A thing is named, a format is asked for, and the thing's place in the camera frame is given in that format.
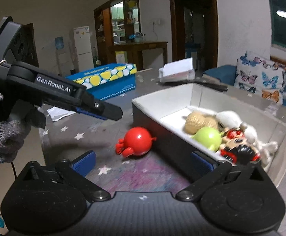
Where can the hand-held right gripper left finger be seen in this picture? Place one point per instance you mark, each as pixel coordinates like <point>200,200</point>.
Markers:
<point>84,163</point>

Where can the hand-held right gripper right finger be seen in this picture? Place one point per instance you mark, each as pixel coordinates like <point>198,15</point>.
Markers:
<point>203,163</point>

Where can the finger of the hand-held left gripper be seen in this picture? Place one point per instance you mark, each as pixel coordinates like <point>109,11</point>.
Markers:
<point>91,114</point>
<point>59,86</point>

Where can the green round toy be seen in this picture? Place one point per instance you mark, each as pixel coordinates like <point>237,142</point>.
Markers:
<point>206,136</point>

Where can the black-haired doll figure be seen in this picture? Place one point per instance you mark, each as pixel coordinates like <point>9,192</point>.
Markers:
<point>238,150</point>

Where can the beige peanut toy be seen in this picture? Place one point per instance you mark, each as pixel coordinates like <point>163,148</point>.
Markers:
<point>197,123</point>

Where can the white plush doll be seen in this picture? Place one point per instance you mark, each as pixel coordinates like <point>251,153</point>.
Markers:
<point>229,119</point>

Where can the red round toy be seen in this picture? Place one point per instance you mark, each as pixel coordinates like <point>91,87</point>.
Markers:
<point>136,140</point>

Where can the grey cardboard box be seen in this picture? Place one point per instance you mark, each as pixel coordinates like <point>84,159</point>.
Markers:
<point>231,98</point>

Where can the person's left hand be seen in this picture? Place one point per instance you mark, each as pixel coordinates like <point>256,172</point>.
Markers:
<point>12,137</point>

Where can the dark wooden door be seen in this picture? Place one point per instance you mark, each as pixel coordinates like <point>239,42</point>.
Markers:
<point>31,44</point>

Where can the grey star-print tablecloth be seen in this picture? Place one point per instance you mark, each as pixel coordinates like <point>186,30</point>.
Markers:
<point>108,132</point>

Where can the white paper sheet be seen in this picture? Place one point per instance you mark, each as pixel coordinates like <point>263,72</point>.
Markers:
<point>59,113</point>

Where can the blue box with yellow dots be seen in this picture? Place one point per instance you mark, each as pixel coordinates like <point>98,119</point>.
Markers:
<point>113,86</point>

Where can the water dispenser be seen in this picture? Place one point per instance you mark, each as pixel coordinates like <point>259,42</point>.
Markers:
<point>59,44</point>

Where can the white fridge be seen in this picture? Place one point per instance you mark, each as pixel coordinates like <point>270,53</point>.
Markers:
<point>82,49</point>

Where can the yellow white carton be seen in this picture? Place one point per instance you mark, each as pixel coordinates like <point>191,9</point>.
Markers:
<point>121,57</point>

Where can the wooden cabinet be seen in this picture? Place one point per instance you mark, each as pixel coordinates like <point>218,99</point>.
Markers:
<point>106,29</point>

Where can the wooden side table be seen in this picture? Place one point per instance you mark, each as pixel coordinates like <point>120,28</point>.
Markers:
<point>143,45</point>

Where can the blue sofa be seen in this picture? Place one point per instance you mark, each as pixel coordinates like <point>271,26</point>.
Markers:
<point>219,72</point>

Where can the butterfly print pillow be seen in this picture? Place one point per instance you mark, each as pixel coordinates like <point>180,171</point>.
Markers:
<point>260,78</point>

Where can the dark wooden door frame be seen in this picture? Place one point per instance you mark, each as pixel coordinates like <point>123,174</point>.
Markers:
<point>172,17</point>

